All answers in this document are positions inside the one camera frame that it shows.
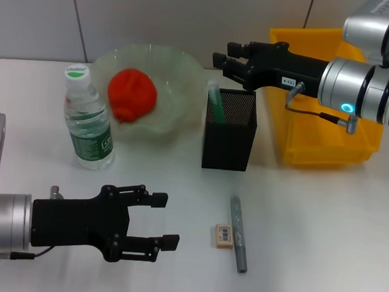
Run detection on mint green pen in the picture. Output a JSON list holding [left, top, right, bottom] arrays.
[[204, 80, 232, 125]]

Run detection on clear water bottle green label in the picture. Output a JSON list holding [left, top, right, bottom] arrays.
[[57, 63, 123, 173]]

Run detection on wavy clear glass fruit plate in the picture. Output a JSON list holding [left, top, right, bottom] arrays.
[[87, 39, 212, 151]]

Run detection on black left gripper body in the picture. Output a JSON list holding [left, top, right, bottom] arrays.
[[29, 178, 133, 264]]

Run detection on yellow plastic bin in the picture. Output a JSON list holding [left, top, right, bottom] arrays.
[[258, 23, 389, 175]]

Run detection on gripper cable with plugs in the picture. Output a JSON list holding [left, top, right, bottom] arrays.
[[283, 81, 362, 135], [0, 181, 65, 269]]

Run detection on black mesh pen holder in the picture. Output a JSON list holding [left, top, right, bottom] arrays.
[[200, 87, 260, 173]]

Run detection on beige eraser with barcode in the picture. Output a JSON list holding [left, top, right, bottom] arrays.
[[213, 223, 236, 249]]

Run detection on left gripper cable with plugs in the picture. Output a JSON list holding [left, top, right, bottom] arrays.
[[0, 181, 65, 269]]

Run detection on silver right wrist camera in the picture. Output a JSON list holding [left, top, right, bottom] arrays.
[[340, 0, 389, 69]]

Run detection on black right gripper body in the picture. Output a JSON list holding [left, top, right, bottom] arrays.
[[241, 39, 331, 99]]

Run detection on right gripper cable with plugs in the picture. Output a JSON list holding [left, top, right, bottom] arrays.
[[283, 81, 362, 135]]

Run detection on grey pen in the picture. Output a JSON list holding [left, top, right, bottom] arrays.
[[224, 194, 254, 274]]

